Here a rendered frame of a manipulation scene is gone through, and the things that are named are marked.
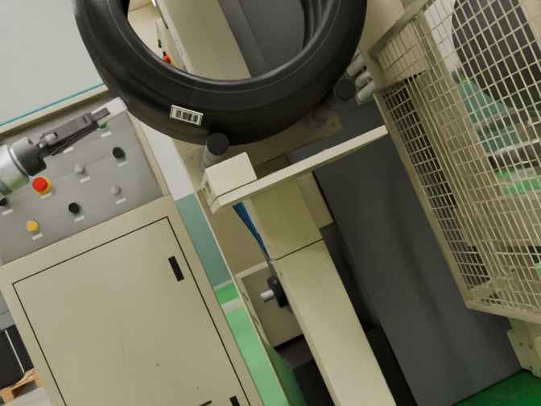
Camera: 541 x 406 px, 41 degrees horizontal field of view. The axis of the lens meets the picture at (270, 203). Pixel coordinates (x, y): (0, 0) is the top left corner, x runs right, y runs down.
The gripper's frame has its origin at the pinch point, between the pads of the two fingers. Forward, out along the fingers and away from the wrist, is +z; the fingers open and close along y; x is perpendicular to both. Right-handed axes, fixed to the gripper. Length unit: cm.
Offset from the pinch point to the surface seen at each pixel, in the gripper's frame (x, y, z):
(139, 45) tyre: -5.2, -12.9, 11.1
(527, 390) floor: 114, 42, 58
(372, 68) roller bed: 18, 22, 60
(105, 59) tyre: -7.0, -9.6, 4.3
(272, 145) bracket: 21.6, 26.0, 30.0
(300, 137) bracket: 23, 26, 37
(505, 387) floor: 114, 51, 56
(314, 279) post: 55, 28, 22
